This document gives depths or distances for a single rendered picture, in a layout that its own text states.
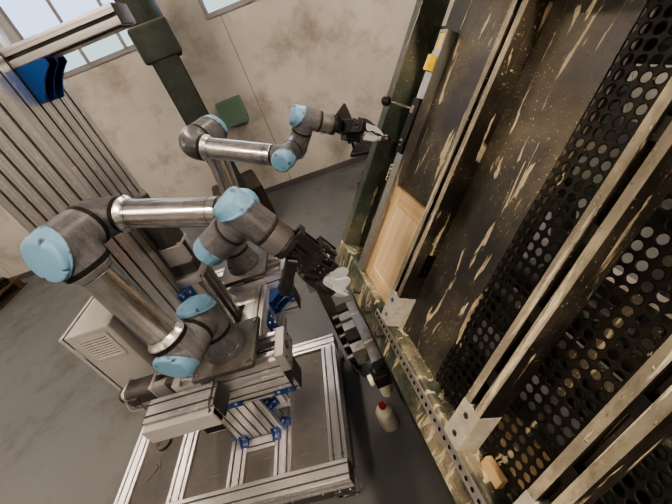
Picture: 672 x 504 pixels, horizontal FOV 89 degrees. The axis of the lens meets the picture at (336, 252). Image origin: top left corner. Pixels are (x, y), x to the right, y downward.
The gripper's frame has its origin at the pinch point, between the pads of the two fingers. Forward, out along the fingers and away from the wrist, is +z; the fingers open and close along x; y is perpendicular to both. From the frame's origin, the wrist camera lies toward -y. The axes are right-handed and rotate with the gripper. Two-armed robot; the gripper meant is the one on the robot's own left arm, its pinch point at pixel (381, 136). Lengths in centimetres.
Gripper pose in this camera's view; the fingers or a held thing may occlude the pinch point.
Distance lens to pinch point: 138.9
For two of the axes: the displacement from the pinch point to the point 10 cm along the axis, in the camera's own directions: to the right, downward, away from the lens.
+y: -3.3, -1.7, 9.3
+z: 9.3, 1.1, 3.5
